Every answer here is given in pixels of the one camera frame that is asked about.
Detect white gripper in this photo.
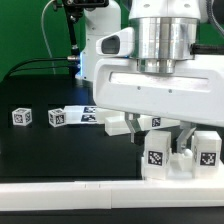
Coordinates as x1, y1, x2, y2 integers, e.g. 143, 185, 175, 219
93, 28, 224, 153

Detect white chair seat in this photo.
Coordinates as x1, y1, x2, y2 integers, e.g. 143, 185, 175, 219
139, 148, 224, 181

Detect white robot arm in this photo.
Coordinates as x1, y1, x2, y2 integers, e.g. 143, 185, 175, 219
81, 0, 224, 150

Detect flat white chair back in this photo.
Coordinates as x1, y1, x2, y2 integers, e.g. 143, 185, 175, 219
64, 105, 97, 124

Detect white chair nut cube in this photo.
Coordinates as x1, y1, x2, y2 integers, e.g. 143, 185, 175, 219
12, 108, 32, 126

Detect white obstacle fence wall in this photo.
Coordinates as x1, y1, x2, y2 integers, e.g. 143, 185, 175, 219
0, 159, 224, 212

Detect grey cable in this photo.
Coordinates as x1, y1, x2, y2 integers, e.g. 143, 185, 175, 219
40, 0, 58, 76

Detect black camera stand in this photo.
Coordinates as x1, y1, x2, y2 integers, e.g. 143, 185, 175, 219
53, 0, 109, 77

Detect black cables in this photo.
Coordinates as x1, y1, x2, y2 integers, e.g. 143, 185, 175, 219
1, 55, 81, 83

